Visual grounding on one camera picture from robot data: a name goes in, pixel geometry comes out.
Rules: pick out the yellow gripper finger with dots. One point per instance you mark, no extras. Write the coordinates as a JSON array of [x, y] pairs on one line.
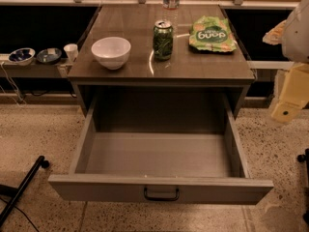
[[293, 88], [274, 36]]

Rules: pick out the green soda can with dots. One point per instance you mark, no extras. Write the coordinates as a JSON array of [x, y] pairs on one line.
[[163, 40]]

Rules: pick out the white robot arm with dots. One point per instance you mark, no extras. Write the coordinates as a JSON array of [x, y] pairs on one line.
[[293, 36]]

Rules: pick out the open grey top drawer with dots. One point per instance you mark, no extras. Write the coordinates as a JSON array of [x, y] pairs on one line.
[[135, 140]]

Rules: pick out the black stand wheel right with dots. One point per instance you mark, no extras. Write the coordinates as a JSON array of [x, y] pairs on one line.
[[303, 160]]

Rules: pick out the green snack bag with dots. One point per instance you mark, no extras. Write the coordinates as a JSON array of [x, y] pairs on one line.
[[211, 33]]

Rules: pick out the clear plastic water bottle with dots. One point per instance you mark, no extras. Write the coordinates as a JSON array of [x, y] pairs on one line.
[[170, 11]]

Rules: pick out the grey wooden cabinet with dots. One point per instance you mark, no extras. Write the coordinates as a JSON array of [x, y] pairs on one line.
[[132, 45]]

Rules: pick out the white ceramic bowl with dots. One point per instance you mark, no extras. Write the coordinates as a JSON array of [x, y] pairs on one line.
[[111, 52]]

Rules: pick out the small white paper cup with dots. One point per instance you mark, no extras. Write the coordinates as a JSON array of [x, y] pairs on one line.
[[71, 50]]

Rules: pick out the grey blue small bowl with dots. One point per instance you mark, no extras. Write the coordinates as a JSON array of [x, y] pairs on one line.
[[49, 56]]

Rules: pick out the blue patterned bowl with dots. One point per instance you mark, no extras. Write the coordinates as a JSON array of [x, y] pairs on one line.
[[22, 57]]

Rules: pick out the black stand leg left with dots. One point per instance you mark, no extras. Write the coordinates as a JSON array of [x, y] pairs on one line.
[[15, 193]]

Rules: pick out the low side shelf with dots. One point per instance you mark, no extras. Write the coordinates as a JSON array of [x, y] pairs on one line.
[[36, 70]]

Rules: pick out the black drawer handle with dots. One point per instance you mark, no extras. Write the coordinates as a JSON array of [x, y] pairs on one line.
[[157, 195]]

